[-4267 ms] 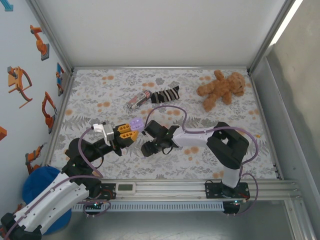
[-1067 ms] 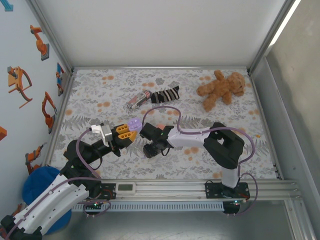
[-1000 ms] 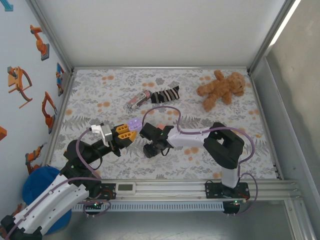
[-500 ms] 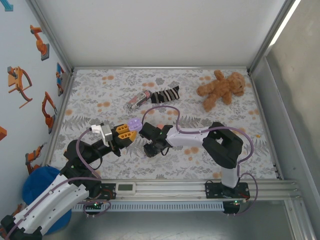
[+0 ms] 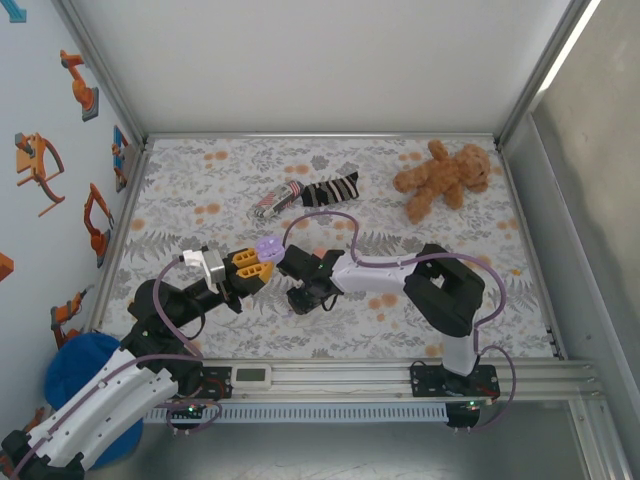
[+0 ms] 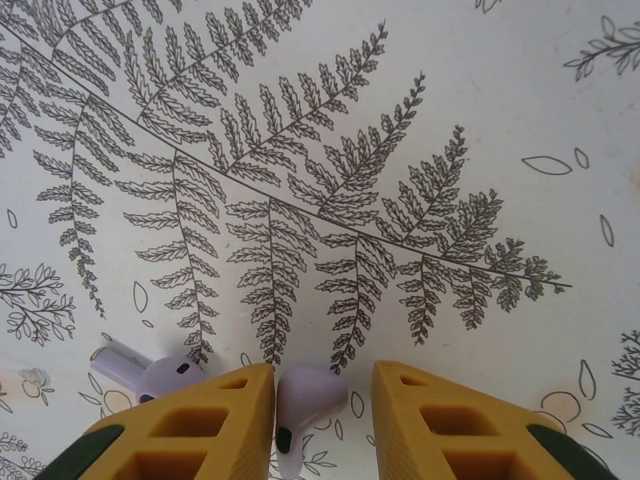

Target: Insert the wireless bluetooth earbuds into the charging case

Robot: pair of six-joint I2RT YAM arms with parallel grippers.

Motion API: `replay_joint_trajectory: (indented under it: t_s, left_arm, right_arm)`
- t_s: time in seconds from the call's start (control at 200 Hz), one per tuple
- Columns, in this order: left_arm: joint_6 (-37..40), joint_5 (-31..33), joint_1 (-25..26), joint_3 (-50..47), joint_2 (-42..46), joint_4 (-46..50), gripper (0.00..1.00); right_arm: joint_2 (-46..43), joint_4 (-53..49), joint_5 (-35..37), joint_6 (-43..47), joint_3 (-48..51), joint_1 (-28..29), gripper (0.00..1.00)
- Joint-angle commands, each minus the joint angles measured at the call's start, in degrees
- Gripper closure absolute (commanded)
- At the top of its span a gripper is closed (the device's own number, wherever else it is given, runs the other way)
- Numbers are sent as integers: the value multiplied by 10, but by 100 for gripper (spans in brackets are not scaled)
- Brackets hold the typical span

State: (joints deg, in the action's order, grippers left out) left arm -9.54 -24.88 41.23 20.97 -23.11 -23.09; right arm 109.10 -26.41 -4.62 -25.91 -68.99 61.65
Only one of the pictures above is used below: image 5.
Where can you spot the black controller board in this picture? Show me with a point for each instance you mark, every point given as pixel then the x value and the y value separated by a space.
pixel 462 415
pixel 190 412

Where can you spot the grey red patterned sock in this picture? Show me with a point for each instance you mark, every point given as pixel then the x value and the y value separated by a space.
pixel 277 199

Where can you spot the blue conveyor sticker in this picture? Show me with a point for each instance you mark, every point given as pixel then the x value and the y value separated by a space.
pixel 120 155

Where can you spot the black white striped sock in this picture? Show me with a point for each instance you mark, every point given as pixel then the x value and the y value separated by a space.
pixel 330 190

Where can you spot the purple earbud charging case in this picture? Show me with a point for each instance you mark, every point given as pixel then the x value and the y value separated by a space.
pixel 270 247

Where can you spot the aluminium frame post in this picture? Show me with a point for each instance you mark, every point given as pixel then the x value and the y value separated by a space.
pixel 97 65
pixel 544 65

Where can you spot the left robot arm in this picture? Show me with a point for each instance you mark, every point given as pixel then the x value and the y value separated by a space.
pixel 110 400

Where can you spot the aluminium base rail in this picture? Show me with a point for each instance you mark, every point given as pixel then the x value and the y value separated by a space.
pixel 350 380

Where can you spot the teal wall sticker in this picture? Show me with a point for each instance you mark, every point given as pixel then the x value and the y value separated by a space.
pixel 15 10

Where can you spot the brown teddy bear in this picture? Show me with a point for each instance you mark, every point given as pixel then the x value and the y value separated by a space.
pixel 440 175

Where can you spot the blue cap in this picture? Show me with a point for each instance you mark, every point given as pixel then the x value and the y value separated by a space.
pixel 80 360

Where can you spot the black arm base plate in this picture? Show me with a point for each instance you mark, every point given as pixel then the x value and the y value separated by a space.
pixel 212 385
pixel 425 380

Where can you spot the aluminium frame rail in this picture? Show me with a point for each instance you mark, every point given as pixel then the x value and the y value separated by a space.
pixel 320 135

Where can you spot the orange gripper sticker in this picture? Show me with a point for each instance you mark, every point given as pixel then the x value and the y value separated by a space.
pixel 32 160

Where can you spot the floral tablecloth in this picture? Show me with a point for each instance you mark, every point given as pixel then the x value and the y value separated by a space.
pixel 200 170

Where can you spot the orange box sticker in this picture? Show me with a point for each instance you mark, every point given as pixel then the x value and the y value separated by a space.
pixel 5 266

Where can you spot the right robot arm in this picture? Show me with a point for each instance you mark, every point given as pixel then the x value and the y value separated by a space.
pixel 445 290

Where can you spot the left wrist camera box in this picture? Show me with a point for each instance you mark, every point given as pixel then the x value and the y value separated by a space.
pixel 197 257

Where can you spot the white digital display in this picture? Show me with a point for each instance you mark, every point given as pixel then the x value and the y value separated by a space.
pixel 251 376

